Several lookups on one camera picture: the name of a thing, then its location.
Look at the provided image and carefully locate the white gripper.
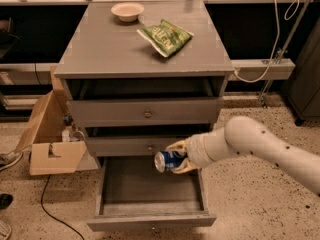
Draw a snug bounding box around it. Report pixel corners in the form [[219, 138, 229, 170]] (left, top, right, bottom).
[[166, 133, 212, 174]]

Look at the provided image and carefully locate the blue pepsi can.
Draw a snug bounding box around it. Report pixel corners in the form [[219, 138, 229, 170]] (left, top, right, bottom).
[[154, 151, 185, 173]]

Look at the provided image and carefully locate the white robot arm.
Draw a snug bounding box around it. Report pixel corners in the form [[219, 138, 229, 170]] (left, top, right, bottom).
[[166, 116, 320, 196]]

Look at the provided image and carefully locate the grey bottom drawer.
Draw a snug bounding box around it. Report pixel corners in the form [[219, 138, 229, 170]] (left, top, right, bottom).
[[87, 156, 216, 231]]

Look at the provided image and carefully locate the grey drawer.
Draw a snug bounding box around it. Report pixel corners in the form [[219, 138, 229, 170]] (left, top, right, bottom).
[[67, 77, 222, 127], [87, 156, 216, 231], [86, 123, 212, 157]]

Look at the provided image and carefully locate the grey wooden drawer cabinet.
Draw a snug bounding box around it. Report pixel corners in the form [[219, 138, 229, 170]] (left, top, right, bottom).
[[53, 0, 236, 162]]

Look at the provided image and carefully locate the grey middle drawer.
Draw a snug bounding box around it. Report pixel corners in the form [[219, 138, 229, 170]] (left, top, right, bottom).
[[86, 123, 212, 157]]

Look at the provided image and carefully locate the grey top drawer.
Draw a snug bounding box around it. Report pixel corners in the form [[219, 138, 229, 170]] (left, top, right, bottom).
[[67, 77, 222, 127]]

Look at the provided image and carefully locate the green chip bag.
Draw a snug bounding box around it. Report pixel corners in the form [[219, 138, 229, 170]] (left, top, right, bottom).
[[137, 19, 194, 58]]

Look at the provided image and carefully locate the dark grey side cabinet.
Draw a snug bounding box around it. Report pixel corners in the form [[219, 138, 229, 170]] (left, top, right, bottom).
[[282, 19, 320, 126]]

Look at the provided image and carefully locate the open cardboard box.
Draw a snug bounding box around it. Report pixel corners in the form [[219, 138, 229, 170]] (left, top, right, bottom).
[[15, 66, 87, 176]]

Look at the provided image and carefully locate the metal tripod pole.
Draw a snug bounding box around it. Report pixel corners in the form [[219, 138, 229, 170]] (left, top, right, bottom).
[[258, 0, 313, 109]]

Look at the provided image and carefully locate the white paper bowl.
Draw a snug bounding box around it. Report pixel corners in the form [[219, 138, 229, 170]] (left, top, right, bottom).
[[111, 2, 144, 23]]

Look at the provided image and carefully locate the black shoe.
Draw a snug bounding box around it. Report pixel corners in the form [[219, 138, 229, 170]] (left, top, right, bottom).
[[0, 193, 13, 209]]

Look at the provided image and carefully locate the black floor cable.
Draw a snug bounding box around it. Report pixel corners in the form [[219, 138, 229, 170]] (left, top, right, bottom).
[[40, 174, 86, 240]]

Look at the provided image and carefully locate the white hanging cable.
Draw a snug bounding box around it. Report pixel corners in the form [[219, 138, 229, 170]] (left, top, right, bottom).
[[233, 0, 302, 84]]

